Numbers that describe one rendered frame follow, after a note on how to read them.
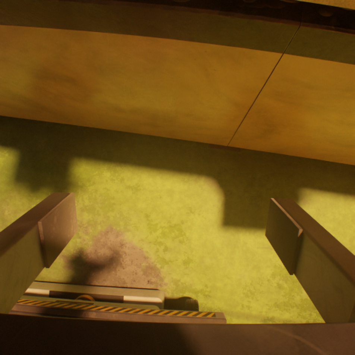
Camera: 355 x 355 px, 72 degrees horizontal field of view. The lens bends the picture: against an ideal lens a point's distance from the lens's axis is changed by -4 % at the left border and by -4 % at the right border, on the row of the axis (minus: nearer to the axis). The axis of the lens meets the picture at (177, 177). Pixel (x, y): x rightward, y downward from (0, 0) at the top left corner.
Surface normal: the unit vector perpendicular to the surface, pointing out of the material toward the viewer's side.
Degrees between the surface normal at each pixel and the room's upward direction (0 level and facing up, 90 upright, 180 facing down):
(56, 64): 92
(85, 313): 0
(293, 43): 90
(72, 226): 93
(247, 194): 0
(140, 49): 90
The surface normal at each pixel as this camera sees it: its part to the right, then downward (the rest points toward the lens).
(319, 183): -0.04, -0.14
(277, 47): -0.15, 0.98
